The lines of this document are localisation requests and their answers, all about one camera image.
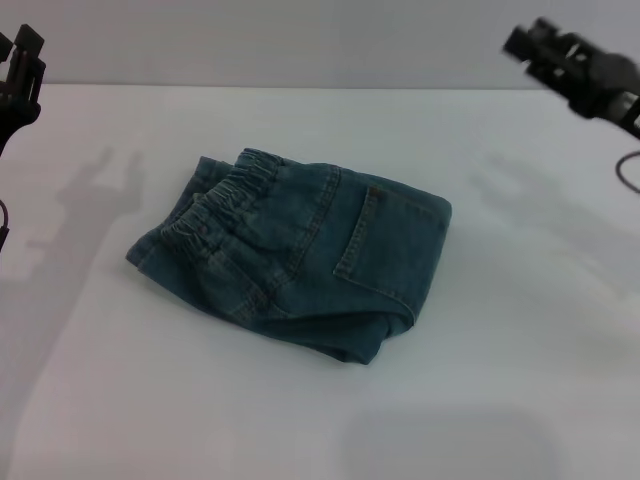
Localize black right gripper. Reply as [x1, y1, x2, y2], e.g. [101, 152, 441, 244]
[501, 16, 640, 132]

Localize grey right gripper cable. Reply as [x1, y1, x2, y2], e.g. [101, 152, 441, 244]
[615, 150, 640, 195]

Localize blue denim shorts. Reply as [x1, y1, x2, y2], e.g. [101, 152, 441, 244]
[124, 147, 454, 367]

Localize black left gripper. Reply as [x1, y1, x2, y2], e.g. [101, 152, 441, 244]
[0, 22, 48, 157]

